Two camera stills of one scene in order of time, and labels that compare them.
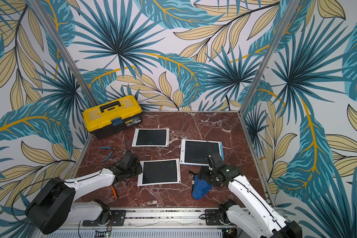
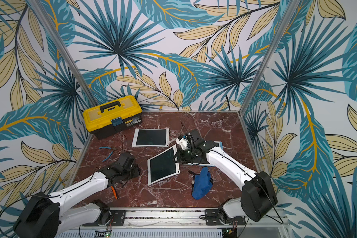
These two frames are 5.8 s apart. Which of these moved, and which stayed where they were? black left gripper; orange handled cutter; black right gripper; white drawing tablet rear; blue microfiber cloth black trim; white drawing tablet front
Moved: white drawing tablet front; black right gripper
Stayed: orange handled cutter; blue microfiber cloth black trim; black left gripper; white drawing tablet rear
